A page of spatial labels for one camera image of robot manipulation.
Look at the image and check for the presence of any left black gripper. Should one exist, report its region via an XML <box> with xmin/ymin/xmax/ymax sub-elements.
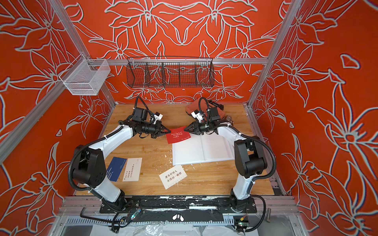
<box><xmin>141</xmin><ymin>121</ymin><xmax>171</xmax><ymax>138</ymax></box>

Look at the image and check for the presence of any red photo card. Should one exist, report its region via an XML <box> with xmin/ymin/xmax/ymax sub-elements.
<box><xmin>166</xmin><ymin>126</ymin><xmax>191</xmax><ymax>144</ymax></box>

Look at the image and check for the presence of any white photo album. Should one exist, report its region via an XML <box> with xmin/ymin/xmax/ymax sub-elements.
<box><xmin>172</xmin><ymin>133</ymin><xmax>234</xmax><ymax>166</ymax></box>

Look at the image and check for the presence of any white card red text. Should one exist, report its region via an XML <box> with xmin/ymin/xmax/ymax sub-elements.
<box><xmin>159</xmin><ymin>165</ymin><xmax>187</xmax><ymax>189</ymax></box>

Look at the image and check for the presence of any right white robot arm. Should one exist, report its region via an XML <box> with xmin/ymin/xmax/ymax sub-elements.
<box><xmin>184</xmin><ymin>121</ymin><xmax>277</xmax><ymax>212</ymax></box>

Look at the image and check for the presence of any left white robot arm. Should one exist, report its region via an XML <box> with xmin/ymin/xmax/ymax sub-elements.
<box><xmin>68</xmin><ymin>120</ymin><xmax>171</xmax><ymax>212</ymax></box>

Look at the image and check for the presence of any orange plastic tool case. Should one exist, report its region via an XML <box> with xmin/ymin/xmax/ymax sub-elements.
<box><xmin>186</xmin><ymin>97</ymin><xmax>226</xmax><ymax>119</ymax></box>

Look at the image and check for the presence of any cream card small text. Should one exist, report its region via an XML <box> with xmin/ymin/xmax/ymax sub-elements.
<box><xmin>123</xmin><ymin>158</ymin><xmax>142</xmax><ymax>182</ymax></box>

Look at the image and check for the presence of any dark blue card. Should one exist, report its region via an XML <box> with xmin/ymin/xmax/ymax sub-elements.
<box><xmin>106</xmin><ymin>157</ymin><xmax>127</xmax><ymax>182</ymax></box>

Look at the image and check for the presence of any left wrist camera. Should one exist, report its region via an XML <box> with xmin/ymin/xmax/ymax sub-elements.
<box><xmin>131</xmin><ymin>107</ymin><xmax>163</xmax><ymax>124</ymax></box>

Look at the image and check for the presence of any black wire wall basket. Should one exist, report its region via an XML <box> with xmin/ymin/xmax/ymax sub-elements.
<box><xmin>126</xmin><ymin>56</ymin><xmax>215</xmax><ymax>89</ymax></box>

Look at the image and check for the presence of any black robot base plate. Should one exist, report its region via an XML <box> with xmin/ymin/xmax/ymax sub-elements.
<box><xmin>99</xmin><ymin>195</ymin><xmax>258</xmax><ymax>214</ymax></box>

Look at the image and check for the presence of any clear mesh wall basket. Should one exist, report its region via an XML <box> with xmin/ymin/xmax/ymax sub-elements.
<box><xmin>59</xmin><ymin>59</ymin><xmax>111</xmax><ymax>96</ymax></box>

